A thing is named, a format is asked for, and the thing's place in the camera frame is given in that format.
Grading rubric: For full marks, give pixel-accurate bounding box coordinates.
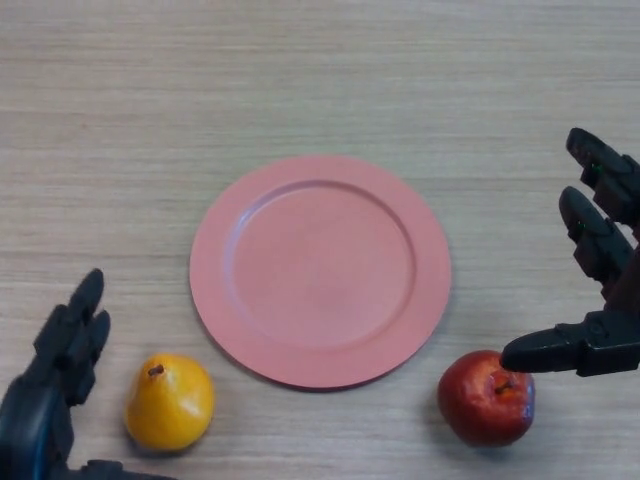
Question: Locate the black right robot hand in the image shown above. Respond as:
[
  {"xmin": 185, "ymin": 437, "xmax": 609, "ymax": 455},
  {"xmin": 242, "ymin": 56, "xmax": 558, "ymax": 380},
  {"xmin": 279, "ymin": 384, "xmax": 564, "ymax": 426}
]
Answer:
[{"xmin": 500, "ymin": 127, "xmax": 640, "ymax": 379}]

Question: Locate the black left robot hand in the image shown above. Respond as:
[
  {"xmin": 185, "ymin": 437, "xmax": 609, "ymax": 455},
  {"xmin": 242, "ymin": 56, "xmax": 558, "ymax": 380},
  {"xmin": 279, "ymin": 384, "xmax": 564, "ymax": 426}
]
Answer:
[{"xmin": 0, "ymin": 268, "xmax": 177, "ymax": 480}]

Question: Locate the yellow pear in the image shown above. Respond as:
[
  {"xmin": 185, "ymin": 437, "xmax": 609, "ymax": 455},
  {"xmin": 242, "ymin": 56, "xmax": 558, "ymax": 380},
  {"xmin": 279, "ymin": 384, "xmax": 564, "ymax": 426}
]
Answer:
[{"xmin": 123, "ymin": 353, "xmax": 216, "ymax": 454}]

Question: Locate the pink round plate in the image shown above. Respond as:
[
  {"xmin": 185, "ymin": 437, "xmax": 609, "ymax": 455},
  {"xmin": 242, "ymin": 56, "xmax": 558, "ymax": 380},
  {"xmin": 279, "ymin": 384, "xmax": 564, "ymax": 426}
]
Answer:
[{"xmin": 188, "ymin": 153, "xmax": 453, "ymax": 392}]

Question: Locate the red apple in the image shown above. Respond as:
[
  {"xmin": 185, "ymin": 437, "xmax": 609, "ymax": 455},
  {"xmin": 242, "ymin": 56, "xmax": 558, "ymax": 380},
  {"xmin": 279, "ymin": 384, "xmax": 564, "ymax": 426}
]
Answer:
[{"xmin": 437, "ymin": 349, "xmax": 536, "ymax": 448}]

